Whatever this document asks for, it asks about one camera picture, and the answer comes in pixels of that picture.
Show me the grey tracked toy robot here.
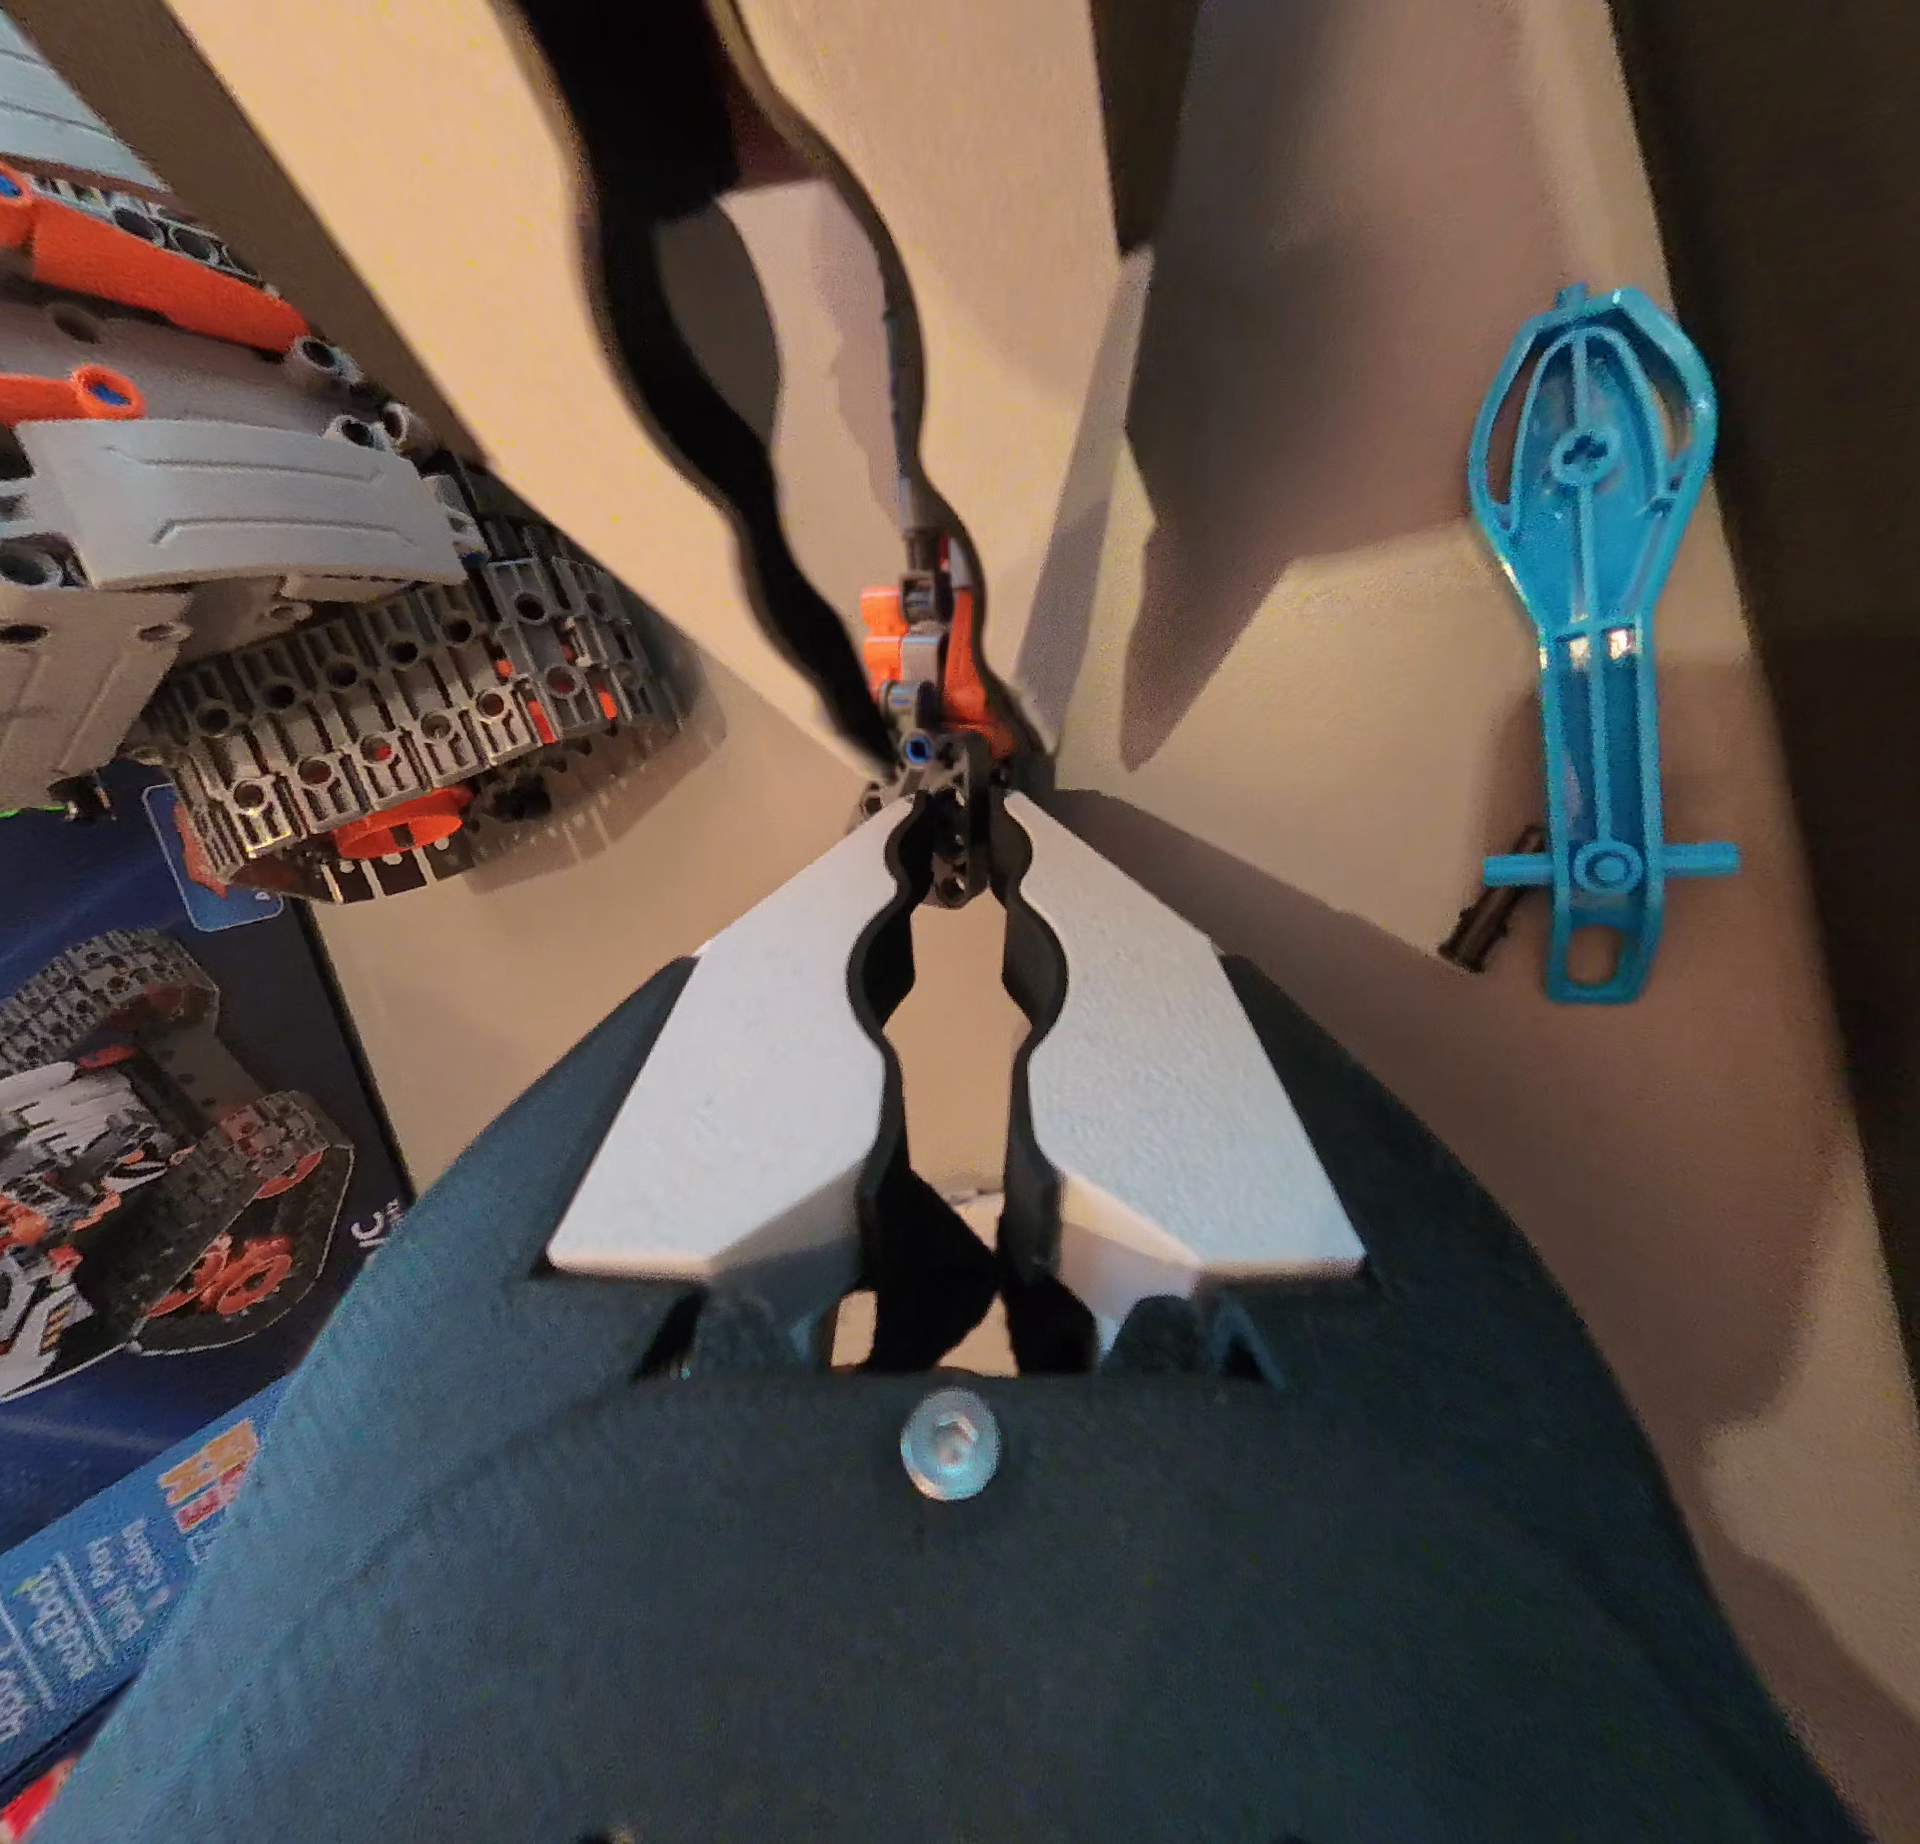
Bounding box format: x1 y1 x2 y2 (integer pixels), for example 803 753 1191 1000
0 15 684 902

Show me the orange wedge brick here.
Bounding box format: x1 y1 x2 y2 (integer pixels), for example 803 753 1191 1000
931 584 991 727

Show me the person's right hand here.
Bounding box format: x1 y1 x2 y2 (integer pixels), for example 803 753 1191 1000
719 58 857 199

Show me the blue plastic brick tool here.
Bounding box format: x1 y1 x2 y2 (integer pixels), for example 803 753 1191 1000
1466 285 1741 1006

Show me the dark blue robot kit box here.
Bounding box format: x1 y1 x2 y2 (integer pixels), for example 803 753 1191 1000
0 764 415 1818

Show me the black connector pin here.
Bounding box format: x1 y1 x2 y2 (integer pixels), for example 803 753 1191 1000
1439 822 1548 966

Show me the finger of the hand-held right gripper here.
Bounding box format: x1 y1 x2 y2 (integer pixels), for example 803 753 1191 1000
111 0 903 769
675 0 1159 764

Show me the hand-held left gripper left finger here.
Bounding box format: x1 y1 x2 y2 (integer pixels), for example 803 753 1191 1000
545 798 925 1285

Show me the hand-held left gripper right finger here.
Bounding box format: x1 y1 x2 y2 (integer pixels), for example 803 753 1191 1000
993 794 1370 1314

